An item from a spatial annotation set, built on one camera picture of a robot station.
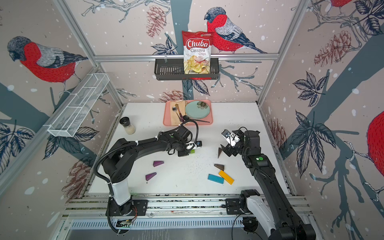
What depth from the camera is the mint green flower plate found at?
1.13m

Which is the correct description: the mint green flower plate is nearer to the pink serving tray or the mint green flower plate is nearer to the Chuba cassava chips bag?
the pink serving tray

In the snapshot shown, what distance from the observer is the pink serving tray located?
3.66 ft

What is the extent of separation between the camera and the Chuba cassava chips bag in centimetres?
85

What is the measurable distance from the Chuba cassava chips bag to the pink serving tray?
339mm
